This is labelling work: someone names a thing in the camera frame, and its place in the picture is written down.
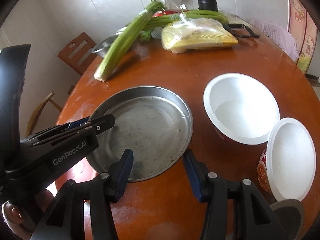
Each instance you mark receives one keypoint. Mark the black folding stand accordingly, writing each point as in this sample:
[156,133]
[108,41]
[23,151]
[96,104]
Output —
[240,31]

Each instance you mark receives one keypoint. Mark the steel mixing bowl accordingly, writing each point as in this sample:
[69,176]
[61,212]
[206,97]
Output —
[291,215]

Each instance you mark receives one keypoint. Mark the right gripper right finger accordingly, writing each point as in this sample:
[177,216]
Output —
[253,217]

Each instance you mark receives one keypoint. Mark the celery bunch front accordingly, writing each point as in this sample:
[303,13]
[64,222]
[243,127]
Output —
[125,40]

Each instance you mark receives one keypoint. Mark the curved light wooden chair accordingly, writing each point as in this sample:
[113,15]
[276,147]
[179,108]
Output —
[37,112]

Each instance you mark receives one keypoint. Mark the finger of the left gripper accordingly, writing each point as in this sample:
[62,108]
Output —
[98,125]

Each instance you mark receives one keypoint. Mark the pink cartoon door curtain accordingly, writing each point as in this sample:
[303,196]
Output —
[303,29]

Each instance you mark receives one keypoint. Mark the celery bunch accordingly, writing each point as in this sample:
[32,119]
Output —
[125,40]
[164,20]

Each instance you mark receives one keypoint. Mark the bagged yellow noodles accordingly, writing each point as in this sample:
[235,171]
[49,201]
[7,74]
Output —
[196,34]

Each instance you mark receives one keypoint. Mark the brown slatted wooden chair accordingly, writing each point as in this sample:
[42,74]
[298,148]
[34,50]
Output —
[78,53]

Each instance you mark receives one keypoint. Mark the person left hand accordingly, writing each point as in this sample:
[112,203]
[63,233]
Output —
[15,219]

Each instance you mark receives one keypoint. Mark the celery bunch rear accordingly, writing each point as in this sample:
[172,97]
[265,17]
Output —
[164,20]

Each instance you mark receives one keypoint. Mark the steel bowl at rear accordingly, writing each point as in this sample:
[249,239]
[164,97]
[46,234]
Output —
[102,48]

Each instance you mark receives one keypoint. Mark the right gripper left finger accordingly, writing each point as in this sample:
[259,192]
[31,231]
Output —
[64,218]

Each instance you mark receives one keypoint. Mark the pink cloth on chair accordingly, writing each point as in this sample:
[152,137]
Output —
[279,36]

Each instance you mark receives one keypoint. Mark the steel round pan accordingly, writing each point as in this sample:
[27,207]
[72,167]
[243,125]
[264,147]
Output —
[154,122]

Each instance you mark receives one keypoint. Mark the red paper bowl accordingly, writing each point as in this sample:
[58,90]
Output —
[241,108]
[287,166]

